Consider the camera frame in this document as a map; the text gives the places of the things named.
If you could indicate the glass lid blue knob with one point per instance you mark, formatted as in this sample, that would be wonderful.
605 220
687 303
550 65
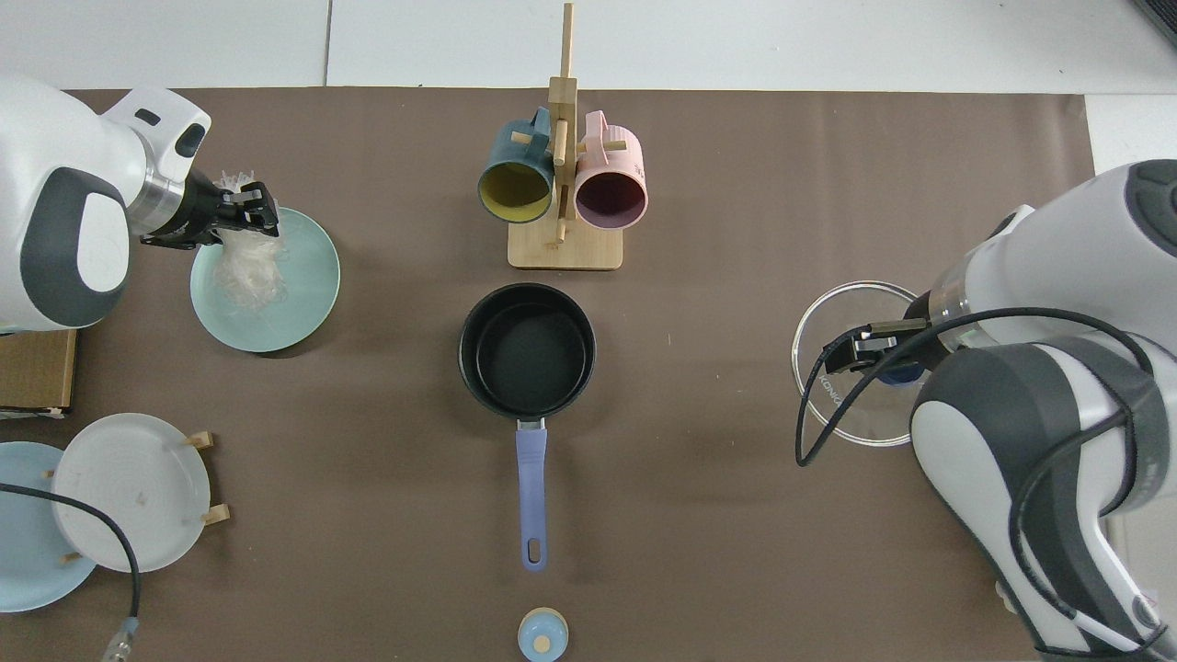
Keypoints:
828 317

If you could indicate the white vermicelli bundle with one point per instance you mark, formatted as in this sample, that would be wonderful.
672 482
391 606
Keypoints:
248 271

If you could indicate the pale green plate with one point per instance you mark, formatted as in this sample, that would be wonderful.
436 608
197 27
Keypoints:
303 294

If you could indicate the wooden plate rack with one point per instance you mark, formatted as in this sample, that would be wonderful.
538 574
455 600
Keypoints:
200 439

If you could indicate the white plate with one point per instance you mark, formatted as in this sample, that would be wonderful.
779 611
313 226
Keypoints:
129 460

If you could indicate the light blue plate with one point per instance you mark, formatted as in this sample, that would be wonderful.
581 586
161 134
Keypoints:
28 561

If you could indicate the brown table cloth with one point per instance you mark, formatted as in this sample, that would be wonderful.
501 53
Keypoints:
717 460

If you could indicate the dark teal mug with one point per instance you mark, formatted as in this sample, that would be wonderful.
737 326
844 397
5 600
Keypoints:
504 154

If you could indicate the pink ribbed mug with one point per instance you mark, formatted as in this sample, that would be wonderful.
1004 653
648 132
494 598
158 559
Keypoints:
621 152

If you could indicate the wooden cup stand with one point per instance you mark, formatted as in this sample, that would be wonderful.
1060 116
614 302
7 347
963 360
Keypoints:
565 248

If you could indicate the dark grey slanted object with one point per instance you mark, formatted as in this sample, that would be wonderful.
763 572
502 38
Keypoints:
1166 14

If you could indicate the small blue round thing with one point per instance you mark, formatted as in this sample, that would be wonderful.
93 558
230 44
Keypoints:
529 634

